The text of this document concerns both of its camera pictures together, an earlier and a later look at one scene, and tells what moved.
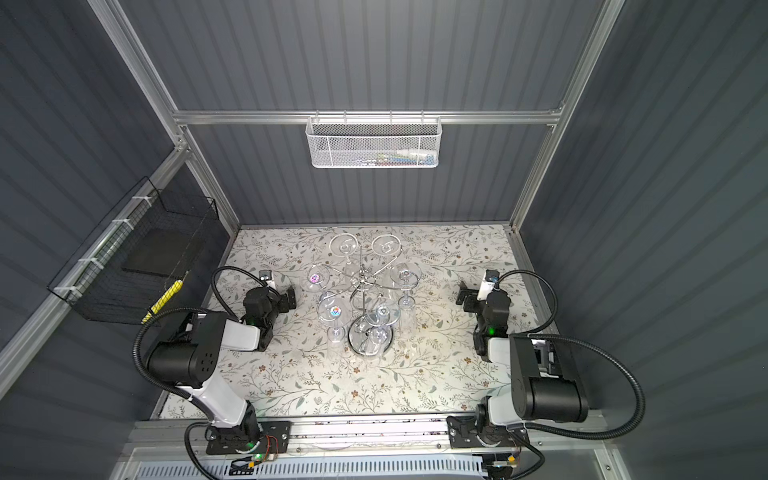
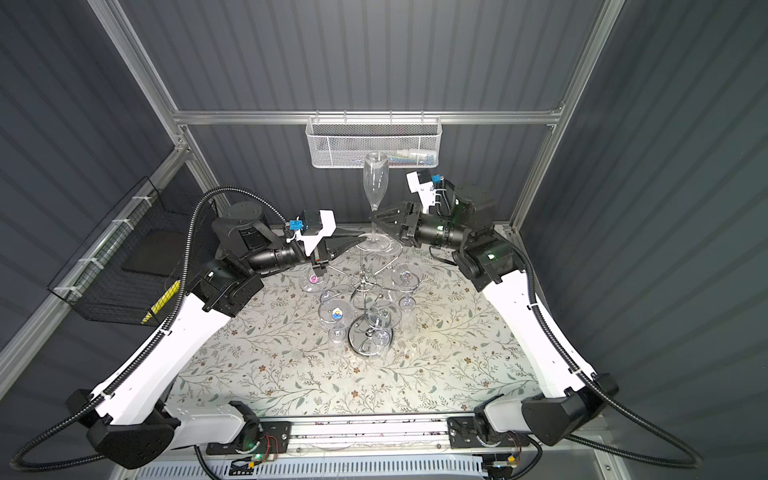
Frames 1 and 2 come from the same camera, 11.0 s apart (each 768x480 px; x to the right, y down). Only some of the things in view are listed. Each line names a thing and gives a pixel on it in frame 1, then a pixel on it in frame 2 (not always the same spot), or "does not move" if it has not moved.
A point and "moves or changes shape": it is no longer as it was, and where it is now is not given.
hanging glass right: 406,275 does not move
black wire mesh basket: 136,256 does not move
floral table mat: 381,323 does not move
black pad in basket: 158,250 does not move
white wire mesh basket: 374,142 does not move
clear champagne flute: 386,245 moves or changes shape
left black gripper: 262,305 -> 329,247
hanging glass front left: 335,311 does not move
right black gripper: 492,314 -> 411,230
